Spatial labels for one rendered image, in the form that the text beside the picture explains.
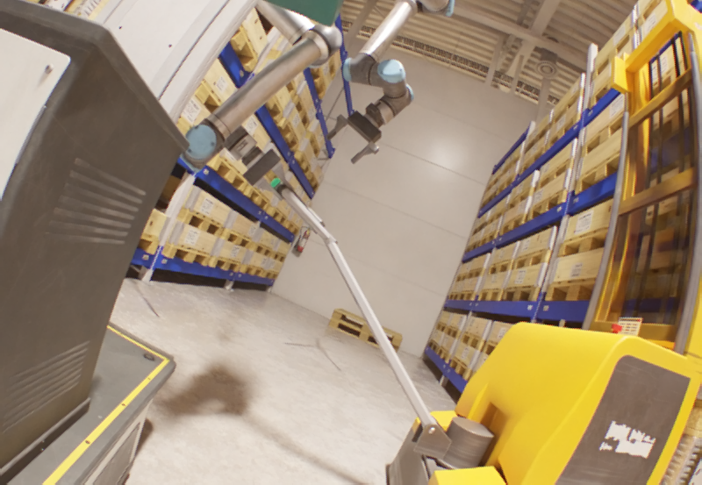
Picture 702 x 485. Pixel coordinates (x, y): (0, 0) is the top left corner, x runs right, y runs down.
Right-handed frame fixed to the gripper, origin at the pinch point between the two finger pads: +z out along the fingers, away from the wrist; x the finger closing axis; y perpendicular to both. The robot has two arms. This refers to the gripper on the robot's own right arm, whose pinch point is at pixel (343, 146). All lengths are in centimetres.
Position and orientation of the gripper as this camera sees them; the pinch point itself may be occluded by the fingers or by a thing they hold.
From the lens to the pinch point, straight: 130.1
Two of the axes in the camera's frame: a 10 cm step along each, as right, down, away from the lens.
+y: 0.7, 2.1, 9.8
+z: -7.2, 6.9, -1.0
